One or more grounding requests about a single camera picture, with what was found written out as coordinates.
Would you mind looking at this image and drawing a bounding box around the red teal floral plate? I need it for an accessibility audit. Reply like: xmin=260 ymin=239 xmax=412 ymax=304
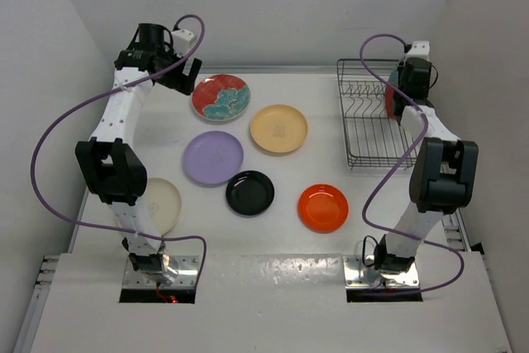
xmin=191 ymin=74 xmax=251 ymax=122
xmin=384 ymin=60 xmax=408 ymax=124

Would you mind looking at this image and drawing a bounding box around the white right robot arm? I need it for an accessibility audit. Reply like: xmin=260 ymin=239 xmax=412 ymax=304
xmin=362 ymin=57 xmax=479 ymax=274

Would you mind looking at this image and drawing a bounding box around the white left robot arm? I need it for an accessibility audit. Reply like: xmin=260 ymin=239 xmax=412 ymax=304
xmin=75 ymin=23 xmax=202 ymax=285

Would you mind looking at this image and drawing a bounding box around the purple plate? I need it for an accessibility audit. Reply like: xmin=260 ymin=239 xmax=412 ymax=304
xmin=183 ymin=131 xmax=244 ymax=185

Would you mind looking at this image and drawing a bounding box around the yellow plate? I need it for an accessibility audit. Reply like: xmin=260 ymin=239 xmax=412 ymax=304
xmin=250 ymin=104 xmax=308 ymax=155

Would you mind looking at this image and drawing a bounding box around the cream bear plate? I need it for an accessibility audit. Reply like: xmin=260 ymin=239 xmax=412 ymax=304
xmin=144 ymin=178 xmax=182 ymax=236

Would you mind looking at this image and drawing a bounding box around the black plate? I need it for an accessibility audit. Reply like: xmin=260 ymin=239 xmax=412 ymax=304
xmin=226 ymin=170 xmax=275 ymax=217

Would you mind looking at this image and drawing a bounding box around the orange plate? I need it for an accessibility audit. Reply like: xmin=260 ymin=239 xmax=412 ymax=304
xmin=298 ymin=184 xmax=349 ymax=233

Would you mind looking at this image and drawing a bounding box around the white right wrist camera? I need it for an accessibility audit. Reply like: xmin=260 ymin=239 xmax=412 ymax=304
xmin=404 ymin=41 xmax=431 ymax=61

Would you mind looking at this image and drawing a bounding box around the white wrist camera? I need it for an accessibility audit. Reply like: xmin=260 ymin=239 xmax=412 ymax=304
xmin=404 ymin=41 xmax=431 ymax=61
xmin=171 ymin=29 xmax=197 ymax=57

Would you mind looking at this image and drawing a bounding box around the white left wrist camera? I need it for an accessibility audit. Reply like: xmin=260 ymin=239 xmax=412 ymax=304
xmin=171 ymin=29 xmax=197 ymax=57

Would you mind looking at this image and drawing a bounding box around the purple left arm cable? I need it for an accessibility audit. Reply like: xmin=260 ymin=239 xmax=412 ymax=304
xmin=31 ymin=13 xmax=207 ymax=284

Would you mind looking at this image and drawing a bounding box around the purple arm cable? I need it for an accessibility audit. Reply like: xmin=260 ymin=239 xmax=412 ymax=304
xmin=31 ymin=13 xmax=207 ymax=284
xmin=358 ymin=34 xmax=466 ymax=297

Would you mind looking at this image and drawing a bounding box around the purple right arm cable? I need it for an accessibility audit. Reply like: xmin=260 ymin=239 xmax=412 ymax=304
xmin=358 ymin=34 xmax=466 ymax=297

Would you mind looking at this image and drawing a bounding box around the wire dish rack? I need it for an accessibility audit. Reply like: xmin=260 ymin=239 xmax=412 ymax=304
xmin=336 ymin=59 xmax=413 ymax=169

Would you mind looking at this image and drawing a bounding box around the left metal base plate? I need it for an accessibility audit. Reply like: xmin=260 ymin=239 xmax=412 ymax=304
xmin=122 ymin=255 xmax=200 ymax=290

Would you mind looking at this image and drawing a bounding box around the metal base plate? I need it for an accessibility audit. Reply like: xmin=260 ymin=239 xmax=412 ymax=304
xmin=122 ymin=255 xmax=200 ymax=290
xmin=342 ymin=255 xmax=420 ymax=290

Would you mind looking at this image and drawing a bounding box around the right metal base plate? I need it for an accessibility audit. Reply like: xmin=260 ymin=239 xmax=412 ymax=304
xmin=342 ymin=255 xmax=420 ymax=290

